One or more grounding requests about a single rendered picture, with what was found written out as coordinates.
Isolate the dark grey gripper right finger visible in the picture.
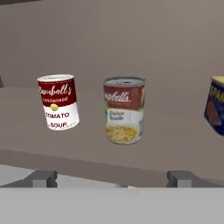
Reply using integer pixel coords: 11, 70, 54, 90
166, 170, 224, 188

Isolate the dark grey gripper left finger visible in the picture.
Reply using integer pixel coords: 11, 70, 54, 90
0, 170, 59, 188

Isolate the red white tomato soup can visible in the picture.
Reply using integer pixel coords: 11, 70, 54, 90
36, 73, 81, 131

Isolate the blue yellow meat tin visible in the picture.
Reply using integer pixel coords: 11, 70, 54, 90
203, 75, 224, 137

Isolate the chicken noodle soup can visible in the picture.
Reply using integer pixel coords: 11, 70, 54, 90
102, 76, 146, 146

